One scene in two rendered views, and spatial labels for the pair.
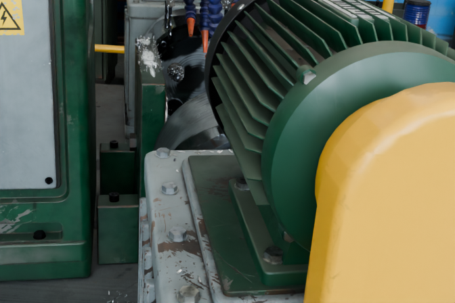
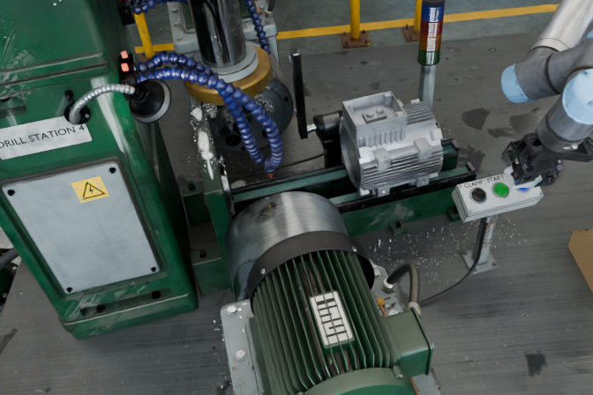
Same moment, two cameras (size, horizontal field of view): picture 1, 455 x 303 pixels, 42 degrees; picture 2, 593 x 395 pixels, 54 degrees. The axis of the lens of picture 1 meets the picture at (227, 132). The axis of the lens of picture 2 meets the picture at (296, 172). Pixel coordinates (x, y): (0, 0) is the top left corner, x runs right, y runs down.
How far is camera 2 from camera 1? 0.54 m
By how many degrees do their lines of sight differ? 21
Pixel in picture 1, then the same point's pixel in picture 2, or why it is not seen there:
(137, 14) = (183, 50)
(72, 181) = (170, 264)
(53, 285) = (174, 321)
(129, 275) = (226, 301)
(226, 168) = not seen: hidden behind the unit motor
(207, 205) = (265, 380)
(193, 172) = (254, 339)
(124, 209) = (212, 262)
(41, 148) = (142, 253)
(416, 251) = not seen: outside the picture
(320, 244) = not seen: outside the picture
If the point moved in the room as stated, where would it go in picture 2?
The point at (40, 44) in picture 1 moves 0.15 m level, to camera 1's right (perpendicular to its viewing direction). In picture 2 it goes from (123, 198) to (203, 191)
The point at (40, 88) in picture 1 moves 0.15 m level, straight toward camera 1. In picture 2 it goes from (131, 221) to (144, 279)
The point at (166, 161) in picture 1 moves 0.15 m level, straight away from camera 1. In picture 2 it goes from (235, 319) to (228, 248)
